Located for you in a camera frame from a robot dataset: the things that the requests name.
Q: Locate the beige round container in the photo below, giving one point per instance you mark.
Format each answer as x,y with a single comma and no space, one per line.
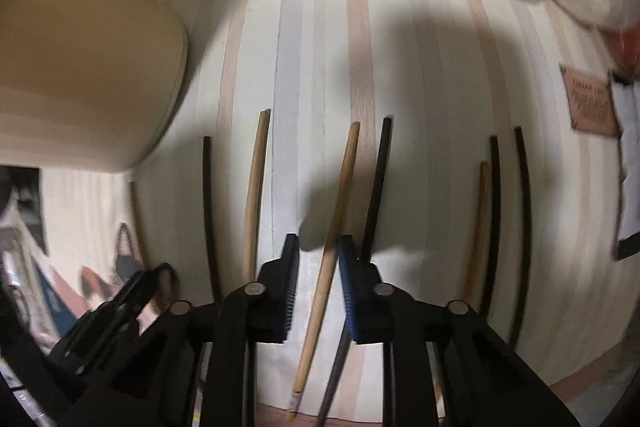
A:
85,82

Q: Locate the wooden chopstick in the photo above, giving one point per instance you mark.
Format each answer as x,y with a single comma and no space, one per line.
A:
327,267
477,227
255,197

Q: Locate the red object in plastic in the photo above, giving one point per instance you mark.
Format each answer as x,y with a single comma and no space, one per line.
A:
622,49

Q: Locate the brown plaque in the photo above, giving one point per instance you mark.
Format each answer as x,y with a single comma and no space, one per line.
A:
590,102

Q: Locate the black flat device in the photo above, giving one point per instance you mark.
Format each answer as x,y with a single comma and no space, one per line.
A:
627,249

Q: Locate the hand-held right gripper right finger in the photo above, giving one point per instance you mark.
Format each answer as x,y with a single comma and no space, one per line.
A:
350,297

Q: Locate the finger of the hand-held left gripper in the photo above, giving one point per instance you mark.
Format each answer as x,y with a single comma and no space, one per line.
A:
95,342
145,287

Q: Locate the cat printed cloth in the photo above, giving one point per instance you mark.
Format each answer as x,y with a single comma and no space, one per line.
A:
125,252

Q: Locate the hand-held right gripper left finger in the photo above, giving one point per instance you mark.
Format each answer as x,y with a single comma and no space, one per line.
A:
290,292

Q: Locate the black chopstick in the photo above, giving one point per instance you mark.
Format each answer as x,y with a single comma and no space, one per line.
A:
495,217
377,182
525,232
209,217

